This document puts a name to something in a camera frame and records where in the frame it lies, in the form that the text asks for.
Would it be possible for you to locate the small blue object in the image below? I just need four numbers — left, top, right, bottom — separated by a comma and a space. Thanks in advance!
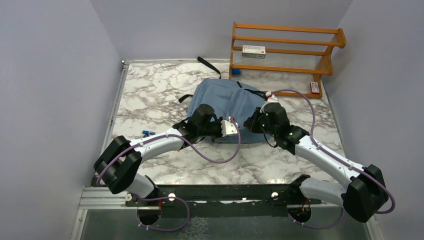
231, 68, 242, 76

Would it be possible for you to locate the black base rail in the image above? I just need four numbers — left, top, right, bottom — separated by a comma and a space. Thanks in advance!
91, 177, 332, 220

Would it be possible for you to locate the blue student backpack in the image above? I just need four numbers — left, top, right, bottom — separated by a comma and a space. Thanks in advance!
178, 78, 270, 144

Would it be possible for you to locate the white box on shelf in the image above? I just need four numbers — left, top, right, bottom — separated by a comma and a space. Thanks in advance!
241, 45, 266, 59

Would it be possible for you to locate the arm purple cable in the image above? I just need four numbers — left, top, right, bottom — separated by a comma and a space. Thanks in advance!
266, 89, 397, 230
96, 116, 242, 232

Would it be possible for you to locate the wooden shelf rack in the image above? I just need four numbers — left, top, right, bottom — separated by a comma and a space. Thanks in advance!
229, 22, 347, 99

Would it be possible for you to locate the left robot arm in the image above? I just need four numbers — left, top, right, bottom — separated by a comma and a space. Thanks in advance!
93, 104, 224, 206

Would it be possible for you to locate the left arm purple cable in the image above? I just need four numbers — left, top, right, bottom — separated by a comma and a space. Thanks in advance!
96, 116, 242, 232

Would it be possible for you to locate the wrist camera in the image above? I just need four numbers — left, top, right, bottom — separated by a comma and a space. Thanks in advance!
220, 116, 239, 137
259, 91, 279, 113

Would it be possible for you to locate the small red white box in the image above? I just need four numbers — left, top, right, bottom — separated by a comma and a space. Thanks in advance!
309, 81, 321, 95

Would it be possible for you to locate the blue capped pen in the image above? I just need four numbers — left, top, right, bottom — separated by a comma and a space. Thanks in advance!
142, 130, 156, 135

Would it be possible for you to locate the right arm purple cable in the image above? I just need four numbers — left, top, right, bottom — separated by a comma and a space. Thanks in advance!
266, 89, 397, 230

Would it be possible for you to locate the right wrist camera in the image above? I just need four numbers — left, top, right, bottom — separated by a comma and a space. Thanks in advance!
259, 91, 279, 113

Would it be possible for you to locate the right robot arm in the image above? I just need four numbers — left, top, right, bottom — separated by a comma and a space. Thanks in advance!
243, 102, 396, 223

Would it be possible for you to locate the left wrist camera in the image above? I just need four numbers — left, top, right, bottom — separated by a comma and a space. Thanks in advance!
220, 116, 239, 137

